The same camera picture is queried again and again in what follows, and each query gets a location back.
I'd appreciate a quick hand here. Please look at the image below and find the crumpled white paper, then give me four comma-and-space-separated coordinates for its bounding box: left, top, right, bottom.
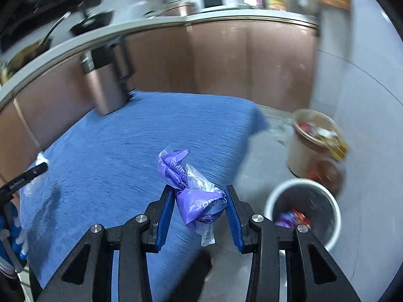
316, 126, 336, 139

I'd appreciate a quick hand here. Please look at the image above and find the copper cooking pot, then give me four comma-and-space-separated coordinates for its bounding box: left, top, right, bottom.
167, 2, 194, 16

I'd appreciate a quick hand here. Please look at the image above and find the copper electric kettle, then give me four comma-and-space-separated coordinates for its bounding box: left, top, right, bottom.
79, 36, 136, 116

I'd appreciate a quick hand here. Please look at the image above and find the white waste bin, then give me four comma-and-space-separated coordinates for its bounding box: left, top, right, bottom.
264, 178, 342, 252

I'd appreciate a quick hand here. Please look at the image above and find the white kitchen countertop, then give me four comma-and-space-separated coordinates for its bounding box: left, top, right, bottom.
0, 9, 320, 107

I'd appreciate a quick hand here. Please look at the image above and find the black frying pan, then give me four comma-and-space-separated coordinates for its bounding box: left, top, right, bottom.
70, 9, 114, 36

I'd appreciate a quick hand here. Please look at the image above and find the beige waste bin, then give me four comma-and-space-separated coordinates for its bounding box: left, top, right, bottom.
286, 108, 344, 178

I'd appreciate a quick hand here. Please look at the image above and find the blue tablecloth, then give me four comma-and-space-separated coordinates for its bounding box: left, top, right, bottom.
19, 91, 270, 302

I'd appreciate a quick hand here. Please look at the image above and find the brown kitchen cabinet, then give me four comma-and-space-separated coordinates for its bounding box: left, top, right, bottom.
0, 20, 318, 177

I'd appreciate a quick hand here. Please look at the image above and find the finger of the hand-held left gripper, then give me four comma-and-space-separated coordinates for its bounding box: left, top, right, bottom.
24, 163, 49, 181

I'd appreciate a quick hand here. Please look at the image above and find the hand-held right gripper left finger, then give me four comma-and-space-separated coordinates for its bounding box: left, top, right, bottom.
36, 184, 176, 302

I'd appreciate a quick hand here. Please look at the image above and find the colourful snack wrapper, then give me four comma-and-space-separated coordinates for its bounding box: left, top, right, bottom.
291, 209, 313, 228

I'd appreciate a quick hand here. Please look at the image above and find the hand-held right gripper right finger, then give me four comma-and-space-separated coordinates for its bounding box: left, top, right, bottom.
224, 184, 362, 302

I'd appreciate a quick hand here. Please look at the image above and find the cooking oil bottle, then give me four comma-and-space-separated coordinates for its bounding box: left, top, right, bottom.
307, 141, 350, 196

